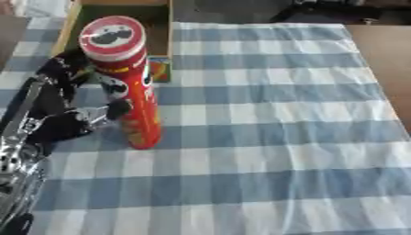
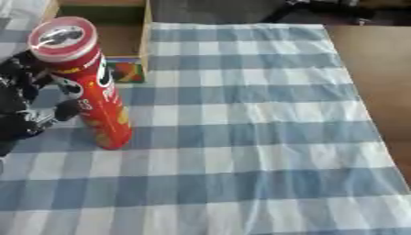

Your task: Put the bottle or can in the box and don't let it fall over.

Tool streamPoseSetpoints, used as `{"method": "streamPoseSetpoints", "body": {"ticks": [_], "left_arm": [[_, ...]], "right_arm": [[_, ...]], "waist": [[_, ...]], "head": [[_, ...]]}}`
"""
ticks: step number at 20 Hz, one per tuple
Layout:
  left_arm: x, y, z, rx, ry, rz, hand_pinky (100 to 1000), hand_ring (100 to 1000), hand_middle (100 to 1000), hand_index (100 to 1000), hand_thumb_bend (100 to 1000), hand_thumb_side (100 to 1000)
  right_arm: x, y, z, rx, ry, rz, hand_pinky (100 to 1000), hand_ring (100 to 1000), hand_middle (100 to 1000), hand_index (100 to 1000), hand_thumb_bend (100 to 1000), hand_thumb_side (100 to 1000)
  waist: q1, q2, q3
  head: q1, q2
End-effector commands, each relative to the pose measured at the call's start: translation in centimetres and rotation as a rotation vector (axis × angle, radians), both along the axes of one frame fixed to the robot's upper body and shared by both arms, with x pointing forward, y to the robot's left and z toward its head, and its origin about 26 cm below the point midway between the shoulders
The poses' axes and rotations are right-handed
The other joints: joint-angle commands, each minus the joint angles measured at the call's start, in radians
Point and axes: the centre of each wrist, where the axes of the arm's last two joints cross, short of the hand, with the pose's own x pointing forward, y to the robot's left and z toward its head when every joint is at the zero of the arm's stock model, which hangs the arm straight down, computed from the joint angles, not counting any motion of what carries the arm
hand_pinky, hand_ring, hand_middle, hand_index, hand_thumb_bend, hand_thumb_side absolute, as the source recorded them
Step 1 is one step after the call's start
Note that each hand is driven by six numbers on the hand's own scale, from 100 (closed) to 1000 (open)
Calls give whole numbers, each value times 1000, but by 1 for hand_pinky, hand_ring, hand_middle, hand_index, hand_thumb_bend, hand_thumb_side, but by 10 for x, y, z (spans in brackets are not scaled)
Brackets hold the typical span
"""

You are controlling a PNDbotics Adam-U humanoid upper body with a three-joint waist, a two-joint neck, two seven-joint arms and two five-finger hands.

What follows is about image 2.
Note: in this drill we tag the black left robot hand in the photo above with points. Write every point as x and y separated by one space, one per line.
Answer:
16 91

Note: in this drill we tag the red cylindrical snack can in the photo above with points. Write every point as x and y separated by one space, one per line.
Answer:
101 101

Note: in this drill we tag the tan cardboard box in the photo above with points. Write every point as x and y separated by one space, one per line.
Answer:
126 46

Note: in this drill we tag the black tripod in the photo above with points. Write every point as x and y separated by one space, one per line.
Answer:
321 10

